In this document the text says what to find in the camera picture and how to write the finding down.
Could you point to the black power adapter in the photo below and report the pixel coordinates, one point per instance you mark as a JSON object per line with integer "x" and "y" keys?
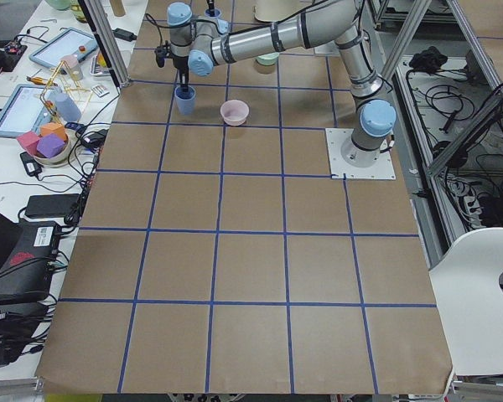
{"x": 50, "y": 206}

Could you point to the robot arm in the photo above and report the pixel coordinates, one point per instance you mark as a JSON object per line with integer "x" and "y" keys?
{"x": 197, "y": 44}

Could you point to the teach pendant tablet near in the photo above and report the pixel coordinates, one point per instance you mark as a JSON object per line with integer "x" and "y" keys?
{"x": 23, "y": 112}

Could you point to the teach pendant tablet far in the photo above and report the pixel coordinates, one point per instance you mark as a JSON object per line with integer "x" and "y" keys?
{"x": 71, "y": 41}

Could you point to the teach pendant tablet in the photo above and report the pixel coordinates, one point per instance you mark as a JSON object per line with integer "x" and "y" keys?
{"x": 71, "y": 41}
{"x": 23, "y": 112}

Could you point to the aluminium frame post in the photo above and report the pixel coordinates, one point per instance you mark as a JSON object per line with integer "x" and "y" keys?
{"x": 101, "y": 29}

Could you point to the pink bowl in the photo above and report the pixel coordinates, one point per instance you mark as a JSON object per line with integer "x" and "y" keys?
{"x": 234, "y": 112}

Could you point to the mint green bowl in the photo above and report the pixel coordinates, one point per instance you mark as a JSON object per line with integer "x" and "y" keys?
{"x": 267, "y": 59}

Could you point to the cardboard tube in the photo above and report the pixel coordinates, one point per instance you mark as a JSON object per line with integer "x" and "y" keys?
{"x": 117, "y": 8}

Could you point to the white chair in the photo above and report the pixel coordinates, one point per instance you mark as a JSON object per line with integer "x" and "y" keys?
{"x": 470, "y": 301}

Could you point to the pink cup on desk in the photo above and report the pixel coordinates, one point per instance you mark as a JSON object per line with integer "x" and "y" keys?
{"x": 71, "y": 62}

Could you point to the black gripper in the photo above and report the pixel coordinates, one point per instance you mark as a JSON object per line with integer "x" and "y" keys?
{"x": 181, "y": 64}
{"x": 210, "y": 5}

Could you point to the bowl of foam cubes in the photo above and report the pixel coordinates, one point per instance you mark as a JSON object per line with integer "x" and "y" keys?
{"x": 50, "y": 147}

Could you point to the gold wire rack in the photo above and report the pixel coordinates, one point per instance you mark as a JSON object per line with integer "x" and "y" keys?
{"x": 63, "y": 80}

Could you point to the light blue cylinder cup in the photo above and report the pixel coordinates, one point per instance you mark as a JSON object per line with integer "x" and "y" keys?
{"x": 67, "y": 108}

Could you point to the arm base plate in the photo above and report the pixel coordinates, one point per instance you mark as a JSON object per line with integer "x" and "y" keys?
{"x": 346, "y": 161}

